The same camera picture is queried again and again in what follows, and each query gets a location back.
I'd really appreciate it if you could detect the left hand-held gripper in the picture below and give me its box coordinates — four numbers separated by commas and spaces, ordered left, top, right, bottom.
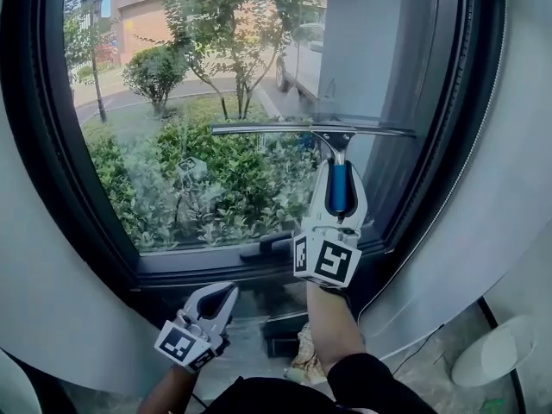
154, 282, 239, 373

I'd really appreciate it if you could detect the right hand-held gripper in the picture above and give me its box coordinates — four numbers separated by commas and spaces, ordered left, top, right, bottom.
292, 160, 369, 286

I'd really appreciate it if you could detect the blue handled metal squeegee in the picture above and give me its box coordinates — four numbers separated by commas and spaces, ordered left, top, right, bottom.
210, 118, 417, 217

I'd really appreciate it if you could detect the large window glass pane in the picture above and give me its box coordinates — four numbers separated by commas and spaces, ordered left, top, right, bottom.
64, 0, 441, 254

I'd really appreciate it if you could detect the person's right forearm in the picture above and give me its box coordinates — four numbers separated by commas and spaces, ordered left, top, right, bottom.
306, 280, 367, 374

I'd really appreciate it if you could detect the person's left forearm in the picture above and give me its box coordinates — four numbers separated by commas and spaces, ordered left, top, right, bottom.
136, 364, 195, 414

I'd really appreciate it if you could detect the clear plastic sheet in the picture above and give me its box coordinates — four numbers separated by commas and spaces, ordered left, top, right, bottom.
215, 317, 271, 374

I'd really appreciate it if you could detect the small window pane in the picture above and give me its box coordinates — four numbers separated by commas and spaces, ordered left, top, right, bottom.
235, 285, 310, 318

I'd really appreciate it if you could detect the black flat box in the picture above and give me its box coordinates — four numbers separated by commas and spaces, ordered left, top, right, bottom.
263, 312, 311, 358

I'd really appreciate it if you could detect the beige checkered cloth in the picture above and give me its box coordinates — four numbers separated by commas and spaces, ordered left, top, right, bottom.
291, 323, 329, 381

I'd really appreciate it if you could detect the green hedge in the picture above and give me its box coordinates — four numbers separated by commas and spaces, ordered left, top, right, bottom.
84, 116, 323, 252

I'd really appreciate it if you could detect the person's black clothing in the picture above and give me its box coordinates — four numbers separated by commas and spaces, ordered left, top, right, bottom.
189, 351, 436, 414

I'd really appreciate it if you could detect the thin leafy tree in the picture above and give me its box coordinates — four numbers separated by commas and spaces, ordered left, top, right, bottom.
135, 0, 260, 120
223, 0, 329, 120

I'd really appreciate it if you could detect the white rounded toilet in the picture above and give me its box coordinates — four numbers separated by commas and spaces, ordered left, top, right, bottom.
450, 315, 538, 387

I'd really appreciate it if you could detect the round green shrub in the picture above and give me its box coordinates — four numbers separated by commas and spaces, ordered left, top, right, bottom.
122, 45, 189, 116

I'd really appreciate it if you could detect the brick building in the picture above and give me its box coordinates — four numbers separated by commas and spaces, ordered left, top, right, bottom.
110, 0, 329, 66

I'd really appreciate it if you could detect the black street lamp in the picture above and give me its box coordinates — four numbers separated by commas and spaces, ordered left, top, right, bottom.
79, 0, 108, 123

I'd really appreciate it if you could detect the black window handle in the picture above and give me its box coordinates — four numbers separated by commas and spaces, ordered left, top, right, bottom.
239, 230, 298, 262

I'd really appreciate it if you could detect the black wrist strap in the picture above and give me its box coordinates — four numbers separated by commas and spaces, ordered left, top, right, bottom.
321, 285, 353, 310

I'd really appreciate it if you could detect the black power cable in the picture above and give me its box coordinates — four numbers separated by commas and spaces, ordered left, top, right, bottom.
387, 323, 445, 374

